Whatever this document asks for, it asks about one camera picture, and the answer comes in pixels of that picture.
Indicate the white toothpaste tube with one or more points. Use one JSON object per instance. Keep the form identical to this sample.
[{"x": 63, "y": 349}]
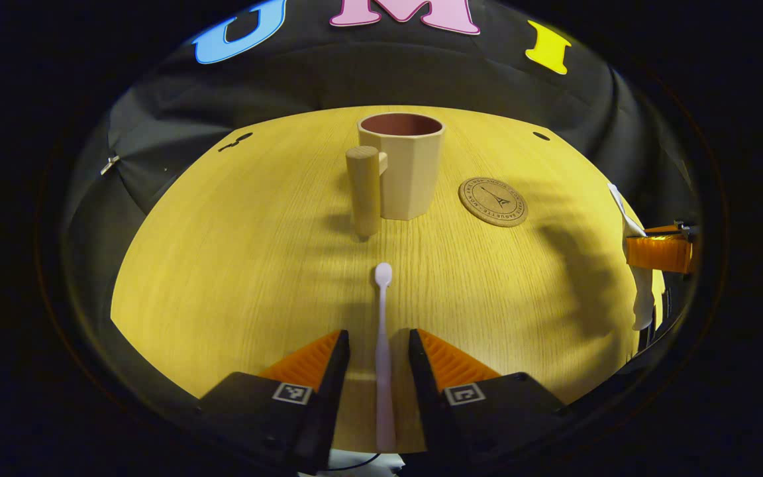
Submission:
[{"x": 643, "y": 298}]

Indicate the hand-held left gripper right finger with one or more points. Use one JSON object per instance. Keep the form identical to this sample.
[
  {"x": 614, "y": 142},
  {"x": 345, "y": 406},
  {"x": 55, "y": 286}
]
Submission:
[{"x": 424, "y": 397}]

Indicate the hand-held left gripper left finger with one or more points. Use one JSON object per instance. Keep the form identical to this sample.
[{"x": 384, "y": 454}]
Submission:
[{"x": 328, "y": 404}]

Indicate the round cork coaster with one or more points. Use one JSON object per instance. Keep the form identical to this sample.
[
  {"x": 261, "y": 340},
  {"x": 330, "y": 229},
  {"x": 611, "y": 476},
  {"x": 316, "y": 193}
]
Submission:
[{"x": 493, "y": 202}]

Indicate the small white clip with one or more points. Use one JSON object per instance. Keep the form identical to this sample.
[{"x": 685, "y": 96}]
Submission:
[{"x": 110, "y": 164}]

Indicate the black backdrop cloth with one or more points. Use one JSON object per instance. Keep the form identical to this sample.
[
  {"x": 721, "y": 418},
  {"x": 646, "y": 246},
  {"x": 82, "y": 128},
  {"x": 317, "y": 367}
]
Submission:
[{"x": 355, "y": 73}]

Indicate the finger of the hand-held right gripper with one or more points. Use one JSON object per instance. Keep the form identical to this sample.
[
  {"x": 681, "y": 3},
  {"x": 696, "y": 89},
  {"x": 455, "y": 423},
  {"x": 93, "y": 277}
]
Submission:
[{"x": 660, "y": 252}]

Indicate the white toothbrush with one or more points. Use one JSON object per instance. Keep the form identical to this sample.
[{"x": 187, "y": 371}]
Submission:
[{"x": 383, "y": 358}]

